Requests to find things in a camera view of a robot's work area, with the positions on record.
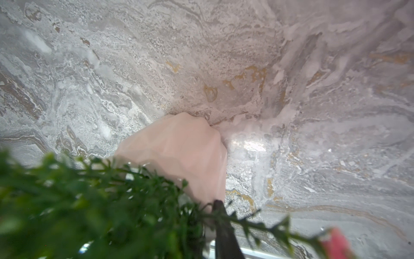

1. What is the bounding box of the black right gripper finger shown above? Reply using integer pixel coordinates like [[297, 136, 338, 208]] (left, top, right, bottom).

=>
[[212, 200, 245, 259]]

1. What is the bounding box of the red flower front pot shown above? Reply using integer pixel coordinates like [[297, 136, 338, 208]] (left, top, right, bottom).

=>
[[0, 112, 355, 259]]

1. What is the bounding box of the aluminium front rail frame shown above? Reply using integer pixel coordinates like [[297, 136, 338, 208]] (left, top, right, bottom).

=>
[[203, 241, 290, 259]]

